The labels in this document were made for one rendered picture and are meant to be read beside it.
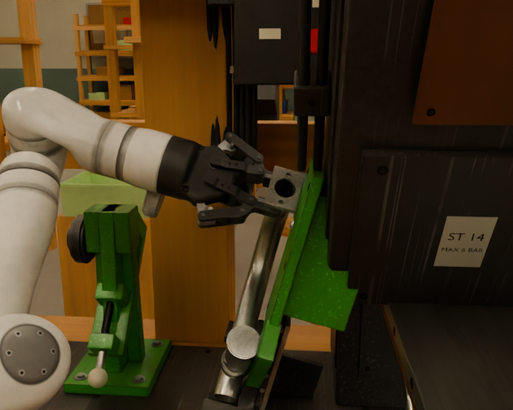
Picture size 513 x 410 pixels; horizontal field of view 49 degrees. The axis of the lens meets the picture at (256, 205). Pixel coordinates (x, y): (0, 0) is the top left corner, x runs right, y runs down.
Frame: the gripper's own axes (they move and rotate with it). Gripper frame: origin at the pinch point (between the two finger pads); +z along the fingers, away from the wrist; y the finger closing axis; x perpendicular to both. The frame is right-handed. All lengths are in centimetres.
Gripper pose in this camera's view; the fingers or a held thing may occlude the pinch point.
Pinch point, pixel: (274, 195)
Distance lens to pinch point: 69.8
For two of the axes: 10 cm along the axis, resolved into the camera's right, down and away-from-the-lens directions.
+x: -1.1, 4.6, 8.8
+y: 2.5, -8.4, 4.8
